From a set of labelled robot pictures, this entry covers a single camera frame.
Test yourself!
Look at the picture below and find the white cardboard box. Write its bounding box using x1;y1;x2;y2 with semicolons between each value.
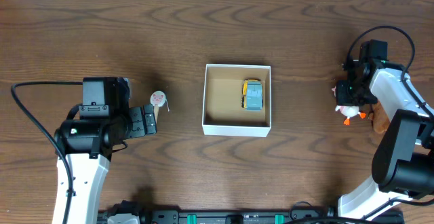
201;64;272;137

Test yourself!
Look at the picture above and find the yellow grey toy truck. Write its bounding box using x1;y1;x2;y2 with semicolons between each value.
241;79;263;111

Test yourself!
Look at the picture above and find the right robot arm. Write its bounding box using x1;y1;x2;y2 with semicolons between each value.
334;40;433;221

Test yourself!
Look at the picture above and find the brown plush with orange top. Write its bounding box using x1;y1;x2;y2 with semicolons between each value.
368;102;390;134

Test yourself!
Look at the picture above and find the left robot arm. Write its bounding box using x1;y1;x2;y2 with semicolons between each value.
52;77;157;223

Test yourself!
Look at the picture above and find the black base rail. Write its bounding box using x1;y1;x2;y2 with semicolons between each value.
98;200;404;224

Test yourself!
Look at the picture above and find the pink duck toy with hat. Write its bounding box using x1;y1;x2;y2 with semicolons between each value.
335;104;367;126

